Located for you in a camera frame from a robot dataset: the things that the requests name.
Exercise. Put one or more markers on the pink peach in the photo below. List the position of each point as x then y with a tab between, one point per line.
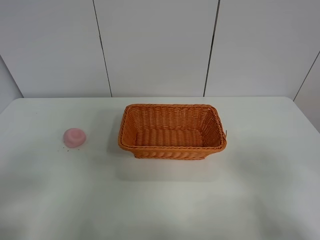
74	137

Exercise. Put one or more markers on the orange wicker basket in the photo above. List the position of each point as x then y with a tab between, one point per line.
171	131

